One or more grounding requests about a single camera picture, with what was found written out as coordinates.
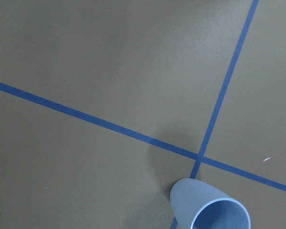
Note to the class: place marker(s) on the light blue plastic cup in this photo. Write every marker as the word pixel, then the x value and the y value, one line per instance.
pixel 198 205

